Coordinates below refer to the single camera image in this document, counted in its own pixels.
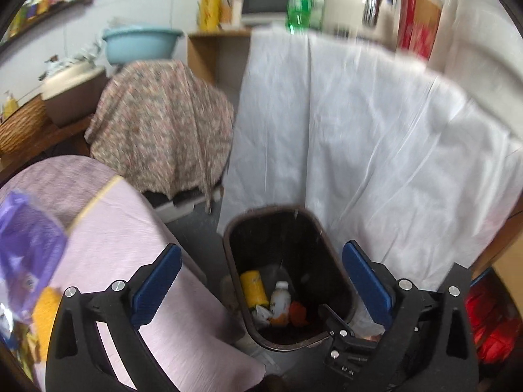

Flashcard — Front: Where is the floral patterned cloth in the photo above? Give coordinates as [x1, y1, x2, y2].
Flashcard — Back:
[85, 60, 234, 214]

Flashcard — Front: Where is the yellow can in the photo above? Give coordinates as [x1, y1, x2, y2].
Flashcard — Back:
[240, 270, 270, 308]

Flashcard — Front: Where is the small white plastic bottle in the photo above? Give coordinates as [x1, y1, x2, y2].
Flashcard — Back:
[270, 281, 292, 326]

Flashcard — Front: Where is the yellow snack packet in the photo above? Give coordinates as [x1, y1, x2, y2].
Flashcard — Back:
[32, 286, 67, 362]

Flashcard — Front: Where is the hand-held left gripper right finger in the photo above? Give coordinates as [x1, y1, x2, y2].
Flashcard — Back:
[342, 240, 479, 392]

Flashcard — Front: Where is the brown and cream rice cooker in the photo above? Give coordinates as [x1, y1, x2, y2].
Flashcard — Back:
[41, 62, 109, 128]

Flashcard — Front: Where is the woven pattern sink bowl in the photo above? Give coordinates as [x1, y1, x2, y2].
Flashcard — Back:
[0, 96, 47, 156]

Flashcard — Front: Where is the dark brown trash bin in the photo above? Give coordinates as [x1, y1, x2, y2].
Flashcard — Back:
[223, 204, 361, 352]

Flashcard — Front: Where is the white paper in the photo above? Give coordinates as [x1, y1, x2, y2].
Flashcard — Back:
[251, 304, 273, 326]

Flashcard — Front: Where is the wooden cabinet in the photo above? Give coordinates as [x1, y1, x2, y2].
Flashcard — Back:
[188, 29, 252, 91]

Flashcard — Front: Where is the round table with purple cloth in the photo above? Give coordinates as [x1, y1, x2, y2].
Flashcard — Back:
[0, 156, 266, 392]

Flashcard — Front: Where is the white plastic sheet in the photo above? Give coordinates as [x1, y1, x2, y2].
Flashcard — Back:
[221, 26, 523, 291]

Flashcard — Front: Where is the wooden framed wall shelf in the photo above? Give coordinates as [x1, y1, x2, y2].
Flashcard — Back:
[0, 0, 103, 47]

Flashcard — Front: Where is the light blue plastic basin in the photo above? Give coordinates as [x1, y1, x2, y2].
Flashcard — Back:
[102, 26, 184, 66]

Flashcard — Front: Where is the purple plastic bag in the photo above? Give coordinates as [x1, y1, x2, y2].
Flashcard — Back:
[0, 190, 69, 335]

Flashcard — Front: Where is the red paper cup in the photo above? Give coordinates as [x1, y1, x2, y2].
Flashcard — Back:
[396, 0, 445, 65]

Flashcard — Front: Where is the red plastic bag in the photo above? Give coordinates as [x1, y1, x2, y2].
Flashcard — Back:
[466, 282, 512, 366]

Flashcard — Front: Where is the dark wooden counter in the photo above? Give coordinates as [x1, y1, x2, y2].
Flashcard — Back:
[0, 115, 95, 182]

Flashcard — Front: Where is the red wrapper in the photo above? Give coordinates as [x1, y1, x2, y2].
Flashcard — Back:
[289, 301, 310, 327]

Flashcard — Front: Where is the light blue towel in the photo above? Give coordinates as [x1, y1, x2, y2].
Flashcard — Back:
[77, 33, 108, 68]

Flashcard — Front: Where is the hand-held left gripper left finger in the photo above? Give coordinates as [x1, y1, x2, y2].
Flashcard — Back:
[46, 243, 182, 392]

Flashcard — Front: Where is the glass jar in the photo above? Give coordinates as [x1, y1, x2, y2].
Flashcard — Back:
[223, 0, 245, 26]

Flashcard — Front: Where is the yellow soap bottle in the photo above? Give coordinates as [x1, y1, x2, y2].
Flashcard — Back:
[2, 90, 19, 121]

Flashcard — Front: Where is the green plastic bottle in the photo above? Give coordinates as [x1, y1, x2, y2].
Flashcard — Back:
[287, 0, 314, 34]

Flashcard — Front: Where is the white kettle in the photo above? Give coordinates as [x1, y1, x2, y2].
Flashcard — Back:
[323, 0, 368, 38]

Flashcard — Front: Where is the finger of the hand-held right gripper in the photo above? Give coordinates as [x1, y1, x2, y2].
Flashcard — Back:
[321, 304, 382, 378]
[447, 263, 493, 294]

